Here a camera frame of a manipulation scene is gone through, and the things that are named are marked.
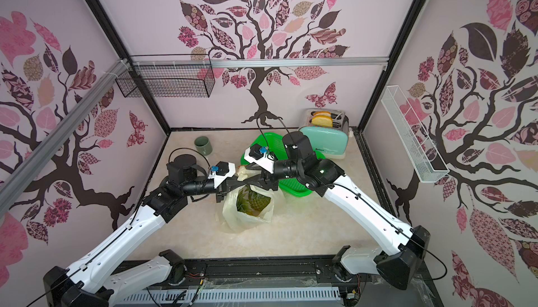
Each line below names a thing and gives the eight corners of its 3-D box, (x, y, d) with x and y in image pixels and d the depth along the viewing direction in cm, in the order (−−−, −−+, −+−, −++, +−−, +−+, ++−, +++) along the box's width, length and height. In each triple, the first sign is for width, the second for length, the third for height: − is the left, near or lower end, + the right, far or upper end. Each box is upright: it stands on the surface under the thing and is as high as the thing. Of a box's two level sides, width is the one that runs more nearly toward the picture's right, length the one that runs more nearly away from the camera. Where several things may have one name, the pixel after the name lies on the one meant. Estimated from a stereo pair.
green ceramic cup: (196, 155, 110) (192, 147, 105) (199, 144, 115) (196, 136, 110) (210, 155, 110) (207, 147, 105) (213, 144, 115) (210, 136, 110)
